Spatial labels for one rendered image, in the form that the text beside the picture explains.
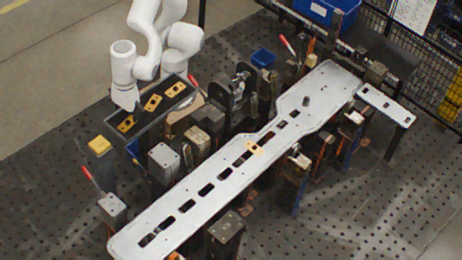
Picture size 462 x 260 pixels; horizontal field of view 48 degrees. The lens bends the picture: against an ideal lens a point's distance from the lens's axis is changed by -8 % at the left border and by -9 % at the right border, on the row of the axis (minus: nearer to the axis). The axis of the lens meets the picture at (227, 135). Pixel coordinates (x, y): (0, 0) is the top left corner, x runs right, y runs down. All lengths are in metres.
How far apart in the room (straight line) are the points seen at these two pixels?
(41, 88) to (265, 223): 2.07
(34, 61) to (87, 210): 1.90
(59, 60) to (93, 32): 0.37
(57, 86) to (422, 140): 2.41
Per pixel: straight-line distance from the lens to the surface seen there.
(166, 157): 2.02
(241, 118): 2.34
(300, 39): 2.39
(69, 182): 2.49
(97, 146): 2.00
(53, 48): 4.16
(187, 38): 2.31
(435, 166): 2.81
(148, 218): 2.01
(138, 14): 1.83
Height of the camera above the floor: 2.74
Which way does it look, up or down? 51 degrees down
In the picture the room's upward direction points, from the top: 7 degrees clockwise
